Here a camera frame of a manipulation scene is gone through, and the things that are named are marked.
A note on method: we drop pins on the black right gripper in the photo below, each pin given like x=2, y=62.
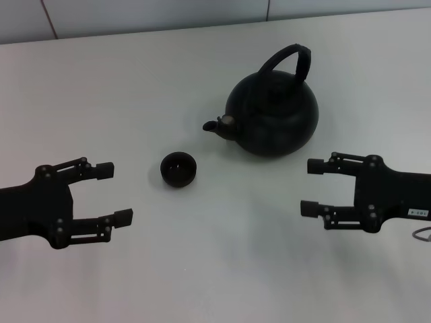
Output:
x=390, y=195

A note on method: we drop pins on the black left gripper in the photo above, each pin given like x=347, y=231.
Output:
x=33, y=208

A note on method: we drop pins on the small dark teacup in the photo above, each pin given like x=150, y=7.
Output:
x=178, y=178

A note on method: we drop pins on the black round teapot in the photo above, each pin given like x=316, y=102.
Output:
x=276, y=114

